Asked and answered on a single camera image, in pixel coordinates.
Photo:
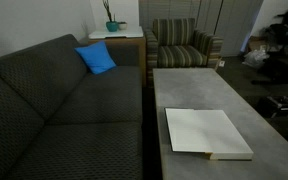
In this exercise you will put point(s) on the blue throw pillow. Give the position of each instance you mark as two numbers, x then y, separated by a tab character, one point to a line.
96	57

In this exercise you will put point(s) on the wooden side table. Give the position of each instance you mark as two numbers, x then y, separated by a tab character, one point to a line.
128	69

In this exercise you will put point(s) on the white plastic bag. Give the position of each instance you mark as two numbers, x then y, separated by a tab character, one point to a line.
255	58

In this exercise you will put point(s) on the dark grey patterned sofa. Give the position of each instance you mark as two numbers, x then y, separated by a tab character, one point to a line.
58	121

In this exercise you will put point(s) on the small white plant pot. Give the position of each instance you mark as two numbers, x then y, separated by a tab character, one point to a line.
122	25

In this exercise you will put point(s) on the black case on floor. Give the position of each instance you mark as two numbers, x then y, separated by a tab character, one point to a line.
273	106

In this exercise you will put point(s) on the striped armchair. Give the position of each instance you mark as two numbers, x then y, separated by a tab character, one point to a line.
176	43

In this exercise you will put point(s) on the cardboard box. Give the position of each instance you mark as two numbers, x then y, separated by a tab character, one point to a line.
256	43

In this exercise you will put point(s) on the large book black yellow cover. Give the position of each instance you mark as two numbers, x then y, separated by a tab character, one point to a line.
206	131

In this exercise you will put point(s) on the grey coffee table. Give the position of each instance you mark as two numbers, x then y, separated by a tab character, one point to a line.
203	88

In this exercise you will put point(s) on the teal plant pot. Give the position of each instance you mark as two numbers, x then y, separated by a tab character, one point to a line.
111	25

